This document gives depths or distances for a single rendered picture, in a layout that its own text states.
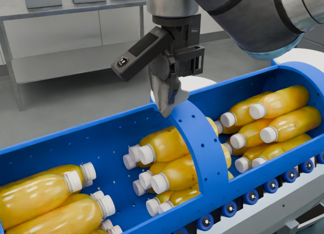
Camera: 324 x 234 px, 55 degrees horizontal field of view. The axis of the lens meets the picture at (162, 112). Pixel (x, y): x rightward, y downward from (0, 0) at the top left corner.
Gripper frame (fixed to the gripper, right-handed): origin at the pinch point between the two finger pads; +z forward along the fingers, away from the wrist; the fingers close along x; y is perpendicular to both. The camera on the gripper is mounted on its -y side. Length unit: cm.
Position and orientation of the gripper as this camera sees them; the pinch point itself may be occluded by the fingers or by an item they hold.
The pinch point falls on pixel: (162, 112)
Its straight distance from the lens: 64.4
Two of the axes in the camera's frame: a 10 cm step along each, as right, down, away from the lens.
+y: 8.5, -2.8, 4.4
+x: -5.2, -4.6, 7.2
